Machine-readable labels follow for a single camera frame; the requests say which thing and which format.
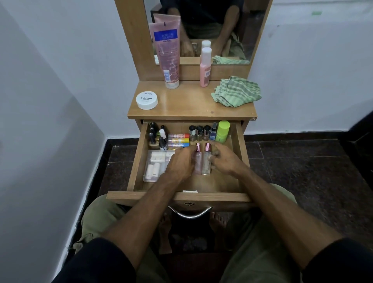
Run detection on person's left hand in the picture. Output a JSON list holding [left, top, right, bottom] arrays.
[[164, 145, 197, 184]]

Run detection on person's right hand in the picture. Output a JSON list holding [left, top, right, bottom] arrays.
[[209, 142, 248, 179]]

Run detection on pink perfume bottle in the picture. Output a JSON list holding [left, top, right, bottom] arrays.
[[193, 143, 203, 175]]

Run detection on wooden drawer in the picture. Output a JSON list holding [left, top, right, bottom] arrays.
[[106, 120, 254, 213]]

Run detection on slim clear perfume bottle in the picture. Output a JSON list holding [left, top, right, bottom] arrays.
[[202, 142, 213, 175]]

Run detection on clear plastic compartment box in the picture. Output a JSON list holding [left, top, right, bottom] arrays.
[[143, 150, 175, 183]]

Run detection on lime green bottle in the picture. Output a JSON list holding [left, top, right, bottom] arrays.
[[215, 120, 231, 144]]

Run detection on green striped cloth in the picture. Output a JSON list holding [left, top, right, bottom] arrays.
[[211, 76, 262, 108]]

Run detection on white nail polish remover jar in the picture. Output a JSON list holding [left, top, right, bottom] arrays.
[[136, 91, 159, 110]]

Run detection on pink spray bottle white cap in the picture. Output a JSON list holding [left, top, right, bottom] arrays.
[[200, 47, 213, 88]]

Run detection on pink cosmetic lotion tube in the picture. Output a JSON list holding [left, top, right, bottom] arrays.
[[148, 20, 181, 89]]

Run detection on person's right forearm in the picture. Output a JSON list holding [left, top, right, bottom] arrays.
[[237, 170, 343, 270]]

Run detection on person's left forearm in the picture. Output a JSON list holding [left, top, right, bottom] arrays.
[[102, 176, 178, 270]]

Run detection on person's left foot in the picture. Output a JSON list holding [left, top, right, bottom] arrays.
[[159, 214, 173, 255]]

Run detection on person's olive green trousers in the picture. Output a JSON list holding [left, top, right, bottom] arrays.
[[73, 183, 301, 283]]

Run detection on person's black left sleeve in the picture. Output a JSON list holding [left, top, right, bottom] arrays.
[[52, 238, 137, 283]]

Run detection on person's black sleeve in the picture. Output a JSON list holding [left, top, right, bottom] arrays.
[[302, 238, 373, 283], [52, 238, 137, 283]]

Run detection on person's black right sleeve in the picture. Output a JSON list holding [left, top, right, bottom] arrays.
[[302, 238, 373, 283]]

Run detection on wooden dressing table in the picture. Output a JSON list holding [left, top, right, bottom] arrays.
[[114, 0, 274, 132]]

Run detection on dark red stool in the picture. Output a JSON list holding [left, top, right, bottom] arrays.
[[163, 252, 234, 283]]

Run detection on dressing table mirror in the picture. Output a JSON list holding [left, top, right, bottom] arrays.
[[143, 0, 271, 65]]

